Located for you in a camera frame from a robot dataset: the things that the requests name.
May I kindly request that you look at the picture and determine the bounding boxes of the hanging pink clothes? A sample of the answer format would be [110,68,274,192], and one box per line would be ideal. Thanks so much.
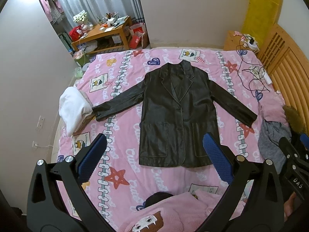
[39,0,65,25]

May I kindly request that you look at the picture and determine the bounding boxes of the wooden nightstand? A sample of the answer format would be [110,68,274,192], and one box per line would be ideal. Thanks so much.
[223,30,251,51]

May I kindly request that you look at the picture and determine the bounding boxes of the pink cartoon bed blanket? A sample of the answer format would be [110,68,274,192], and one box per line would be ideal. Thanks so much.
[57,48,281,229]

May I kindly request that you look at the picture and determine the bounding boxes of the white flower bouquet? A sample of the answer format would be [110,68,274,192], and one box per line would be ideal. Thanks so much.
[73,10,88,25]

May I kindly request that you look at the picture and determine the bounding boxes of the white wall socket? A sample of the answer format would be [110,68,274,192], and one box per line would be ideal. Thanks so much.
[36,116,45,131]

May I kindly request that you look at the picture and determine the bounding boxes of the black charging cable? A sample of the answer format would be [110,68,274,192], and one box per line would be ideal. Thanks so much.
[235,34,271,99]

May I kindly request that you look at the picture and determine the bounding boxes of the grey garment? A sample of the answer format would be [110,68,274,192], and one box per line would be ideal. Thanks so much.
[258,120,291,174]

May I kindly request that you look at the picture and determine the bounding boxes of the red white paper bag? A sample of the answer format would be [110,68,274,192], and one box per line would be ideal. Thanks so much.
[129,23,149,49]

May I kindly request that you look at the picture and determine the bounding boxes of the black leather jacket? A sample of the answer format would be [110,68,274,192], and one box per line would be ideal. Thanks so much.
[93,61,257,168]

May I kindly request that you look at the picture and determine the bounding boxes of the green waste bin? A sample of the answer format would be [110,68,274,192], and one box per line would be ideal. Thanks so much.
[73,50,90,67]

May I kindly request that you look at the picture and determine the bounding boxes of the wooden desk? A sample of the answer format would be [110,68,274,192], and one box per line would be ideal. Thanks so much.
[72,16,132,55]

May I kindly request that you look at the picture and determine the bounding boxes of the red gift bag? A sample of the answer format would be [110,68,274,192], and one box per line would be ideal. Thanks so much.
[69,25,84,42]

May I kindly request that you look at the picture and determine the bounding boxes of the white power strip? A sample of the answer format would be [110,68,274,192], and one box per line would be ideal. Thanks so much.
[242,34,259,51]

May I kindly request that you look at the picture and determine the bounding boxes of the pink fluffy pajama sleeve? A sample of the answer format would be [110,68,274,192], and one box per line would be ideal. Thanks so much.
[118,189,246,232]

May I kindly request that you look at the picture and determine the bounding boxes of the white wall charger cable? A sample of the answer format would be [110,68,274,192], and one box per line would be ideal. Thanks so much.
[32,140,55,149]

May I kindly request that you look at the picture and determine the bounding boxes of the white folded clothes stack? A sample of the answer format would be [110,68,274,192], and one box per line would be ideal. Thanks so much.
[59,86,94,136]

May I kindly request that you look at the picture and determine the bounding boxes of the wooden headboard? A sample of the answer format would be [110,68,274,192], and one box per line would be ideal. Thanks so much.
[258,23,309,128]

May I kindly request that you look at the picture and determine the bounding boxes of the person's right hand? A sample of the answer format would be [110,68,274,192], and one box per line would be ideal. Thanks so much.
[284,192,296,222]

